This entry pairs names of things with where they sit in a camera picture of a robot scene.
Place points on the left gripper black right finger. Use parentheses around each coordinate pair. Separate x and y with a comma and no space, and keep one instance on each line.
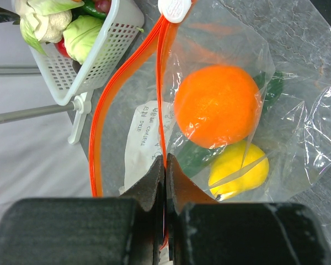
(204,231)

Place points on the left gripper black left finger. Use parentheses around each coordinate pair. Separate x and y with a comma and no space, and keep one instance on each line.
(116,230)

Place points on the green cucumber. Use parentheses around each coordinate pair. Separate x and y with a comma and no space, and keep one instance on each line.
(193,158)

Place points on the yellow lemon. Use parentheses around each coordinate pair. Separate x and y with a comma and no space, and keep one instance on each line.
(241,167)

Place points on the orange fruit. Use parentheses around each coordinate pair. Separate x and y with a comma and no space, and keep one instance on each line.
(217,105)

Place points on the clear zip top bag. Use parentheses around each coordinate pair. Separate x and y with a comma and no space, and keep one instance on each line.
(299,38)

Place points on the white plastic food basket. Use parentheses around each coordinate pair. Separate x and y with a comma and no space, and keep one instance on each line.
(66,78)

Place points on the grey clothes rack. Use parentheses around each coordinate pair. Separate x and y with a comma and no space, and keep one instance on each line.
(81,104)

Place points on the red pepper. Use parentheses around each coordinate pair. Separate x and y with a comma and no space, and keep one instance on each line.
(60,46)

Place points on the green cabbage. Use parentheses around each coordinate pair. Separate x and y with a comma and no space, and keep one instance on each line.
(80,36)

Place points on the cauliflower with green leaves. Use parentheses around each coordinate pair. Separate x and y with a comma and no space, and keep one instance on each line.
(43,21)

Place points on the red grapes bunch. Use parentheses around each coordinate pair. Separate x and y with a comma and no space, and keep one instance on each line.
(103,6)

